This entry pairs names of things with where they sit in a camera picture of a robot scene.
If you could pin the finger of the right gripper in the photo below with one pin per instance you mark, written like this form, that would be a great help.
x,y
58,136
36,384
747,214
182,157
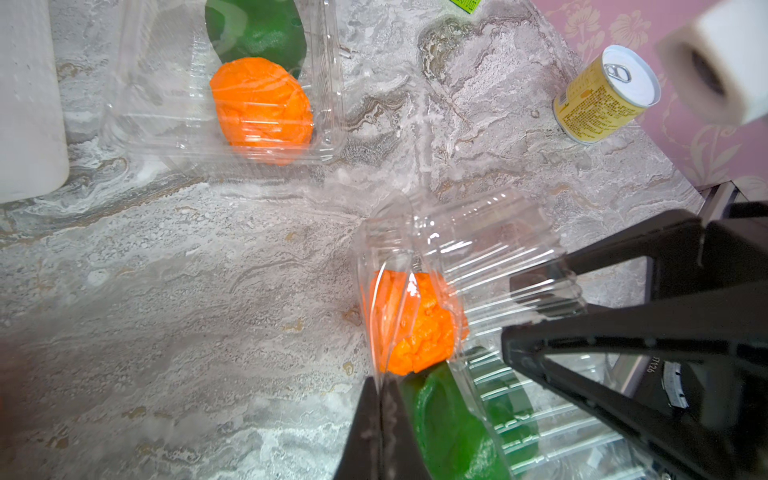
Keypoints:
x,y
624,246
597,362

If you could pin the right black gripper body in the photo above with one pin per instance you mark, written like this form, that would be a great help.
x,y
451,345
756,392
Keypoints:
x,y
720,288

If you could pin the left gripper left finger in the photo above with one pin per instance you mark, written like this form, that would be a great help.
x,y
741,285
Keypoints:
x,y
361,456

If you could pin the orange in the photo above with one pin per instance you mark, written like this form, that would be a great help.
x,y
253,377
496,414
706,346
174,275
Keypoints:
x,y
262,110
410,330

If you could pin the green fruit container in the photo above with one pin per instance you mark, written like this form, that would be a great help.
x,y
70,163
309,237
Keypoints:
x,y
267,29
453,442

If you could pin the yellow tin can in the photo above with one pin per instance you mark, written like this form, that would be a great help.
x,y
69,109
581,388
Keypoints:
x,y
613,90

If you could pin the lemon drink carton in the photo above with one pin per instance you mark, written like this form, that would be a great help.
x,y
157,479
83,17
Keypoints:
x,y
468,6

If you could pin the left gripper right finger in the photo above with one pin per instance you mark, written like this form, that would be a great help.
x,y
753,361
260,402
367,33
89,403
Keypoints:
x,y
400,457

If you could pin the clear clamshell container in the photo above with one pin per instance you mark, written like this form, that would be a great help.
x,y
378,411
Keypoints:
x,y
158,101
476,244

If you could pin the white plastic basket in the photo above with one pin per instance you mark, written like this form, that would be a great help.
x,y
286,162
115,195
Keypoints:
x,y
34,156

